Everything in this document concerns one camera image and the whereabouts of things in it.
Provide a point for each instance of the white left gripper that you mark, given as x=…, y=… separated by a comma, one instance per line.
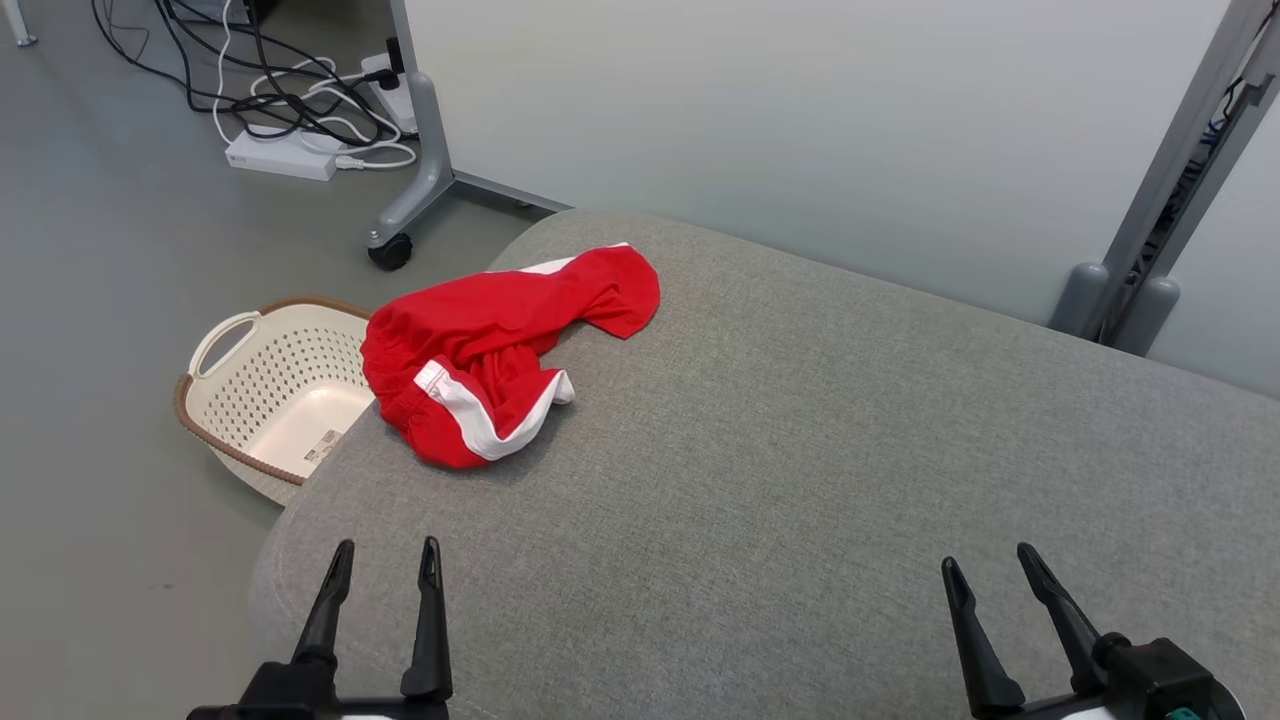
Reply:
x=290, y=695

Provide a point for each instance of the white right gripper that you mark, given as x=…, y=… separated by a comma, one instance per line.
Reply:
x=1050, y=712

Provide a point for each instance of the red white shorts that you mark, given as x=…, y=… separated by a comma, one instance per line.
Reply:
x=470, y=340

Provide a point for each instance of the cream plastic laundry basket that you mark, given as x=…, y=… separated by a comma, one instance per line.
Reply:
x=270, y=400

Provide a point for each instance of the grey wheeled partition stand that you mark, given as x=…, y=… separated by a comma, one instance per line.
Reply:
x=425, y=150

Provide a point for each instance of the white flat power strip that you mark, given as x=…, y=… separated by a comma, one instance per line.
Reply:
x=280, y=157

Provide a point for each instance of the white upright power strip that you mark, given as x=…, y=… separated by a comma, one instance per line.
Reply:
x=392, y=95

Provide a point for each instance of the grey furniture leg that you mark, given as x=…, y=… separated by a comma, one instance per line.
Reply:
x=18, y=25

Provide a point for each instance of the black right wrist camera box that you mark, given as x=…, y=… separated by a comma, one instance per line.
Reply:
x=1160, y=680

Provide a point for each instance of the grey partition post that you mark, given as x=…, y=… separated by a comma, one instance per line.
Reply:
x=1170, y=200

